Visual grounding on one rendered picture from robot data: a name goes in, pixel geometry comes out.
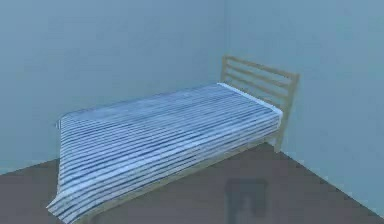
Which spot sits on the blue striped wooden bed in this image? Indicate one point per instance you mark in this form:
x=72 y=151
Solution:
x=166 y=133

